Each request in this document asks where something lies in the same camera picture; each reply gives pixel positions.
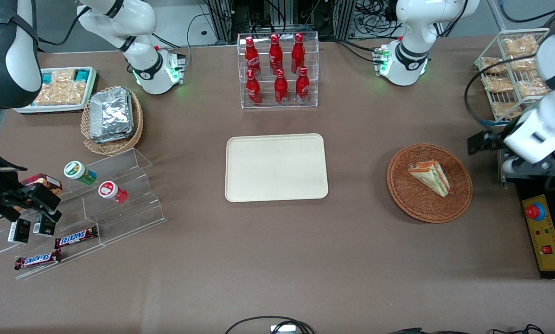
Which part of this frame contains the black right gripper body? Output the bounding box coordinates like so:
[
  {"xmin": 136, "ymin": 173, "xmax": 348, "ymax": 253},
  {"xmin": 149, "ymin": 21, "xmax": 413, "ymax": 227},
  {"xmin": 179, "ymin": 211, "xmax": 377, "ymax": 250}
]
[{"xmin": 0, "ymin": 155, "xmax": 62, "ymax": 215}]

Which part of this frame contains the triangle sandwich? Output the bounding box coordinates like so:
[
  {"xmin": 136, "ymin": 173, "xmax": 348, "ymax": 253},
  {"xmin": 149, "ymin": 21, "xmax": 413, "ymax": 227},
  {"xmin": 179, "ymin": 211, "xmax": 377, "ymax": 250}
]
[{"xmin": 407, "ymin": 160, "xmax": 451, "ymax": 198}]

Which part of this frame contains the round brown wicker basket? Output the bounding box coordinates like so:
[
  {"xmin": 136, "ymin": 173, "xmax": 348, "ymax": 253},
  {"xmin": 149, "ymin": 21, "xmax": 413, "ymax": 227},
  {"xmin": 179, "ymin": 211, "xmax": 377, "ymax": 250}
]
[{"xmin": 387, "ymin": 143, "xmax": 473, "ymax": 224}]

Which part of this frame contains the white rectangular snack tray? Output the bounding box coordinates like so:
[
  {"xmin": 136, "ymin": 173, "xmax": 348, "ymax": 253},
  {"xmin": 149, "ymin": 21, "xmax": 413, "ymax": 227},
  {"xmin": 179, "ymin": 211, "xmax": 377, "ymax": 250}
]
[{"xmin": 13, "ymin": 66, "xmax": 99, "ymax": 115}]

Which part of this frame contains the oval tan wicker basket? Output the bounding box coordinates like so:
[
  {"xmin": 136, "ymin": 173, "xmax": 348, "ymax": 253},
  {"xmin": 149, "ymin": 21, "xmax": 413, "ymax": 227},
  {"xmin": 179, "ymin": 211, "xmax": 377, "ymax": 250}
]
[{"xmin": 81, "ymin": 86, "xmax": 144, "ymax": 156}]

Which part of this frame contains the beige plastic tray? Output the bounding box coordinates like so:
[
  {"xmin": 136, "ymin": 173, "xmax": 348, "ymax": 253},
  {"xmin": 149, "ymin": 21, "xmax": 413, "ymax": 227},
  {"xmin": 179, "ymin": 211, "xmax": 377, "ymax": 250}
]
[{"xmin": 225, "ymin": 133, "xmax": 329, "ymax": 203}]

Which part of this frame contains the small black box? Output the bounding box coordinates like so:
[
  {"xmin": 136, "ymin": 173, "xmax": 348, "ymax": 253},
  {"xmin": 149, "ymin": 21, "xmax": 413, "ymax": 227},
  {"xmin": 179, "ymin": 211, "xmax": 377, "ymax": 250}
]
[
  {"xmin": 32, "ymin": 212, "xmax": 57, "ymax": 237},
  {"xmin": 7, "ymin": 218, "xmax": 32, "ymax": 244}
]

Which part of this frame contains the brown chocolate box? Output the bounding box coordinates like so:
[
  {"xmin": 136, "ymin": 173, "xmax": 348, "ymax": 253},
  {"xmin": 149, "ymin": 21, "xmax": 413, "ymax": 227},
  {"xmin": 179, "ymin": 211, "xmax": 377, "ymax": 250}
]
[{"xmin": 20, "ymin": 173, "xmax": 64, "ymax": 196}]

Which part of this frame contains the clear bagged bread packet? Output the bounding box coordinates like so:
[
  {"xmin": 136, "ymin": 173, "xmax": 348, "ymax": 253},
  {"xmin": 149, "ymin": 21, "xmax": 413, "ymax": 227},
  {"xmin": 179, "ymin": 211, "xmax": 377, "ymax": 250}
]
[
  {"xmin": 493, "ymin": 101, "xmax": 524, "ymax": 119},
  {"xmin": 502, "ymin": 35, "xmax": 539, "ymax": 59},
  {"xmin": 484, "ymin": 76, "xmax": 515, "ymax": 94},
  {"xmin": 480, "ymin": 57, "xmax": 505, "ymax": 73},
  {"xmin": 516, "ymin": 77, "xmax": 552, "ymax": 97},
  {"xmin": 509, "ymin": 58, "xmax": 538, "ymax": 73}
]

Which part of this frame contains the Snickers chocolate bar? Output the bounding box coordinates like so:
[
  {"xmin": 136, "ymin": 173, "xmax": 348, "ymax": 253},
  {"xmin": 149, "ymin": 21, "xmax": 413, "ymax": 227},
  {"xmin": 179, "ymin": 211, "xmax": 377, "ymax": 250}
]
[
  {"xmin": 14, "ymin": 250, "xmax": 63, "ymax": 271},
  {"xmin": 54, "ymin": 226, "xmax": 98, "ymax": 250}
]

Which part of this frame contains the green can white lid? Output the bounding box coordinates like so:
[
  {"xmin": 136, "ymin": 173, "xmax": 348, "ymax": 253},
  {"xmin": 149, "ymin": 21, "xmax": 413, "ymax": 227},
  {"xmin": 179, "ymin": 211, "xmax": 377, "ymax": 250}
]
[{"xmin": 64, "ymin": 161, "xmax": 98, "ymax": 186}]

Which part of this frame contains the red can white lid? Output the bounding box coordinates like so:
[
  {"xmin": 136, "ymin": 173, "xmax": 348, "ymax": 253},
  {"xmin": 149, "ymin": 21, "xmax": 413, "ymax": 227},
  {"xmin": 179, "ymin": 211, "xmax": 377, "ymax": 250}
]
[{"xmin": 98, "ymin": 180, "xmax": 128, "ymax": 204}]

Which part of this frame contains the red emergency stop button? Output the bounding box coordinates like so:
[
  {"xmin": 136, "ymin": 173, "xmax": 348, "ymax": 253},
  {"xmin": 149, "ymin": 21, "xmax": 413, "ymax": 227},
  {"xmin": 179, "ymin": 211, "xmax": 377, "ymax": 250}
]
[{"xmin": 526, "ymin": 202, "xmax": 546, "ymax": 222}]

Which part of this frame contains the clear acrylic stepped stand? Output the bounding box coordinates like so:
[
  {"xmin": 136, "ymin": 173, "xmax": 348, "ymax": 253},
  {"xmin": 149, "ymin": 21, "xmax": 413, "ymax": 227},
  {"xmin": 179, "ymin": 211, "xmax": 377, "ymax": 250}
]
[{"xmin": 0, "ymin": 148, "xmax": 167, "ymax": 281}]

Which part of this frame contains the silver foil packet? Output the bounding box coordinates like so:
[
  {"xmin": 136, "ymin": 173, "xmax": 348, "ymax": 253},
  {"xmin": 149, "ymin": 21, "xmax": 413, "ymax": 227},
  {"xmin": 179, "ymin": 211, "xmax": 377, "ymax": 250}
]
[{"xmin": 89, "ymin": 87, "xmax": 135, "ymax": 144}]

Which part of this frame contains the black yellow control box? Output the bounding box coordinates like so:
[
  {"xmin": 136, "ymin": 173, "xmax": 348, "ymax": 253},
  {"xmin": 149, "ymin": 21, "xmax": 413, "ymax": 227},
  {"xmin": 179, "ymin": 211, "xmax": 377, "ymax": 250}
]
[{"xmin": 514, "ymin": 179, "xmax": 555, "ymax": 280}]

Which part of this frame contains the clear acrylic bottle rack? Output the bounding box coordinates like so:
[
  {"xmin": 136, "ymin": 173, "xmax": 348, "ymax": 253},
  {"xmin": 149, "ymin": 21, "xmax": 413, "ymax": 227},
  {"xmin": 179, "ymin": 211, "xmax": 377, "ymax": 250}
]
[{"xmin": 237, "ymin": 32, "xmax": 319, "ymax": 109}]

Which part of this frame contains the red cola bottle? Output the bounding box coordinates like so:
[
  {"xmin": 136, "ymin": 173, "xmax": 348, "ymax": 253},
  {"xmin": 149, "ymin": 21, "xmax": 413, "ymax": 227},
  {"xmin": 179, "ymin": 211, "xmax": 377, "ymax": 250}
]
[
  {"xmin": 245, "ymin": 69, "xmax": 263, "ymax": 106},
  {"xmin": 268, "ymin": 33, "xmax": 284, "ymax": 76},
  {"xmin": 291, "ymin": 32, "xmax": 306, "ymax": 75},
  {"xmin": 244, "ymin": 37, "xmax": 261, "ymax": 77},
  {"xmin": 295, "ymin": 66, "xmax": 311, "ymax": 104},
  {"xmin": 274, "ymin": 69, "xmax": 289, "ymax": 105}
]

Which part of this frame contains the metal equipment rack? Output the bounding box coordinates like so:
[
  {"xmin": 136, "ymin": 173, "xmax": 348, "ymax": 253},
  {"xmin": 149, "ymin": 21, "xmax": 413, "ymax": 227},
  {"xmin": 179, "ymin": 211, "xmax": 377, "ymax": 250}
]
[{"xmin": 207, "ymin": 0, "xmax": 357, "ymax": 43}]

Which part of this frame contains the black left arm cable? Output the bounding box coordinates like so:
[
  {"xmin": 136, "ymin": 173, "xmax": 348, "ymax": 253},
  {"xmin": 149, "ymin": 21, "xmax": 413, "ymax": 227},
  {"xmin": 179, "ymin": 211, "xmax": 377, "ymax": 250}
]
[{"xmin": 464, "ymin": 55, "xmax": 540, "ymax": 129}]

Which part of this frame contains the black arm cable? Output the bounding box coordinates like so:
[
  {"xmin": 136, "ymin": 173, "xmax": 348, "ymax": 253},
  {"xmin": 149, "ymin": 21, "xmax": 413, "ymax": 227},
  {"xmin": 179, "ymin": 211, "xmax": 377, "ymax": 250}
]
[
  {"xmin": 464, "ymin": 55, "xmax": 540, "ymax": 129},
  {"xmin": 36, "ymin": 5, "xmax": 92, "ymax": 47}
]

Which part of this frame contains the white wire rack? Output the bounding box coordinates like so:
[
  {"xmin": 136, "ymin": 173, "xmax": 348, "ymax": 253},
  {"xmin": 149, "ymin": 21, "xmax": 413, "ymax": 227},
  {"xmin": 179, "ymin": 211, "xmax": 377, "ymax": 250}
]
[{"xmin": 474, "ymin": 28, "xmax": 552, "ymax": 124}]

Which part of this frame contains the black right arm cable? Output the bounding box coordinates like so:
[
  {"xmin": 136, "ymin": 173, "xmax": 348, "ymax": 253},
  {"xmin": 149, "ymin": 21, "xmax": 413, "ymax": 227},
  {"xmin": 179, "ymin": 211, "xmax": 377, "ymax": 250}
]
[{"xmin": 36, "ymin": 5, "xmax": 92, "ymax": 47}]

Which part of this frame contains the black cable bundle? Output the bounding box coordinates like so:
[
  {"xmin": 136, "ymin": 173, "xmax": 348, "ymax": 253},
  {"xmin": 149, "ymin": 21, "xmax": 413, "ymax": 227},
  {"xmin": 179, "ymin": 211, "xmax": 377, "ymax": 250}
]
[{"xmin": 353, "ymin": 0, "xmax": 402, "ymax": 40}]

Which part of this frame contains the thin black cable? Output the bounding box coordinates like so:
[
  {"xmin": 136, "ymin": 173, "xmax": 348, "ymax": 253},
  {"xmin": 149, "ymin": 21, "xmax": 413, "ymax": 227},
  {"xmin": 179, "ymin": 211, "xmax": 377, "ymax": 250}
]
[{"xmin": 389, "ymin": 324, "xmax": 545, "ymax": 334}]

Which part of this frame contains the looped black cable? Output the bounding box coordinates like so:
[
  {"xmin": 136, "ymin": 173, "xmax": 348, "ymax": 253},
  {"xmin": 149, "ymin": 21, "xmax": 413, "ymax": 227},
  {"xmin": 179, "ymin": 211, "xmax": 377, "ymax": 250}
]
[{"xmin": 223, "ymin": 315, "xmax": 316, "ymax": 334}]

